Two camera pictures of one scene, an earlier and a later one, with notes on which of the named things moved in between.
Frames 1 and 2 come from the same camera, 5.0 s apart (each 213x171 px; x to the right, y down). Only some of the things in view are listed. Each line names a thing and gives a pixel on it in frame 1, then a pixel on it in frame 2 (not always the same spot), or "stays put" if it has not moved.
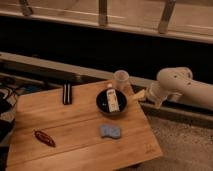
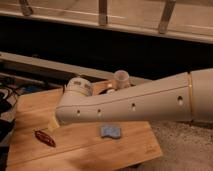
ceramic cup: [121, 80] stays put
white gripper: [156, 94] to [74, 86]
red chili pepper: [44, 137] stays put
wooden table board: [101, 129] stays put
